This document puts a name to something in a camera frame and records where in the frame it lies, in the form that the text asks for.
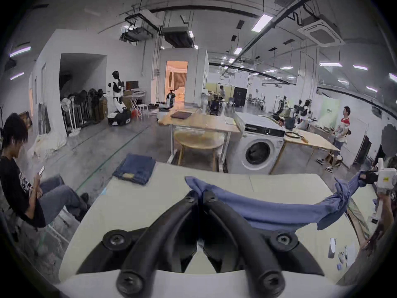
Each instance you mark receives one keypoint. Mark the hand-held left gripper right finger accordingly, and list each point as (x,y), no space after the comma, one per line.
(245,231)

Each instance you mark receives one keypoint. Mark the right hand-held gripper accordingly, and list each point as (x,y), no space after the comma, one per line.
(387,177)

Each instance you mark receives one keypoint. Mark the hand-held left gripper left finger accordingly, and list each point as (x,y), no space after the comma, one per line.
(161,231)

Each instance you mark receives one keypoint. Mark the blue shirt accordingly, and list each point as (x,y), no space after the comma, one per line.
(266,208)

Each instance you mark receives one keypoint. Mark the person's right forearm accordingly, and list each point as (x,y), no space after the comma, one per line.
(383,225)

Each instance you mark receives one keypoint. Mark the person's right hand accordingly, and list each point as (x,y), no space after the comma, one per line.
(385,202)

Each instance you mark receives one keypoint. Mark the folded blue jeans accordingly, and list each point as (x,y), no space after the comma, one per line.
(135,169)

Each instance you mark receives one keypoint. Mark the white washing machine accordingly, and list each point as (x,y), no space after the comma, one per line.
(259,149)

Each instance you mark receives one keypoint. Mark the round wooden table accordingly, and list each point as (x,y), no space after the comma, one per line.
(198,141)

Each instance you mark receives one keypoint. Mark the wooden table with white legs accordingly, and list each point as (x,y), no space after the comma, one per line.
(201,121)

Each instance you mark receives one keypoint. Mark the white stool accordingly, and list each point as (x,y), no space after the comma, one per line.
(142,109)

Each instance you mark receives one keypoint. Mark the white and black robot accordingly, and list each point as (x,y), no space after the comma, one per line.
(117,104)

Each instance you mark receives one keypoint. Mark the group of standing fans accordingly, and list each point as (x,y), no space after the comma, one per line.
(82,107)

